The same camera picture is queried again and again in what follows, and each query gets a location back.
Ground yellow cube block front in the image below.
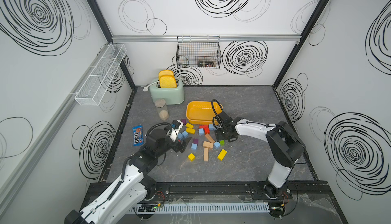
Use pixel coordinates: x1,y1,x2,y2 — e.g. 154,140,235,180
188,153,196,162

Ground wooden block slanted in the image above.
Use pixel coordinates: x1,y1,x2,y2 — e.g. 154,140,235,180
205,134,215,144

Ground rear yellow bread slice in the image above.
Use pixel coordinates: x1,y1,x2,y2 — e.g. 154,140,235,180
158,70,175,82

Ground long wooden block upright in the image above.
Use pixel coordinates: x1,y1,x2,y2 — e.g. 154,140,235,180
203,148,209,162

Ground glass jar with rice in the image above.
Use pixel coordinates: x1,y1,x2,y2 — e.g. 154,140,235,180
154,98,169,120

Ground items in black basket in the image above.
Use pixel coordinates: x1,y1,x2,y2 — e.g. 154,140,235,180
198,60,216,68

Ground red block by tub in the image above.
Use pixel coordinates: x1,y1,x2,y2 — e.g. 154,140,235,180
199,125,210,134

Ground yellow plastic tub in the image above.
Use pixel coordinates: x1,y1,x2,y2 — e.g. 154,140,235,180
186,101,215,125

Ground black wire wall basket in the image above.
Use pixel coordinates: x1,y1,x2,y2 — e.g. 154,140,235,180
176,35,222,69

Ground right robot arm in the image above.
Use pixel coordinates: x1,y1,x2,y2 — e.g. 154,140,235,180
212,112,306,199

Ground wooden block middle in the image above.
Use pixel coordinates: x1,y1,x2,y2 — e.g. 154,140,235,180
203,141,214,149

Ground yellow block near purple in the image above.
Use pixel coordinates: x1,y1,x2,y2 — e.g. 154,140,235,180
185,123,194,129

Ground white wire wall shelf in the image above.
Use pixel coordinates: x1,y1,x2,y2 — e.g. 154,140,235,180
75,43,126,106

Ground yellow bread slice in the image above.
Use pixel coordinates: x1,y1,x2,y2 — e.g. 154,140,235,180
158,70,175,82
159,74,177,89

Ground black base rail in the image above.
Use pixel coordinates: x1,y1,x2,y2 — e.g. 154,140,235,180
152,181,331,200

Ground yellow long block front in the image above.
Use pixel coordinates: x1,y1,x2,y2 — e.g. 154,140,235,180
217,149,227,161

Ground blue candy packet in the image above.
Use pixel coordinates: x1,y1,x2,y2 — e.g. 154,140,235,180
132,125,144,147

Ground mint green toaster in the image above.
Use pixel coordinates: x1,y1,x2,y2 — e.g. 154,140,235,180
149,77,184,105

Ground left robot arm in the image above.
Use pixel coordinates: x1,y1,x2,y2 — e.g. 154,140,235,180
64,123,191,224

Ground front yellow bread slice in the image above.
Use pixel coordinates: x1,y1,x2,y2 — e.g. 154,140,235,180
159,74,177,89

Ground white slotted cable duct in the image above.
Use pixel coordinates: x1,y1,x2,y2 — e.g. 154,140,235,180
130,203,270,214

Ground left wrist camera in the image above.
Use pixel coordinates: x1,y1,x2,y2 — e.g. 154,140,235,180
171,120,184,133

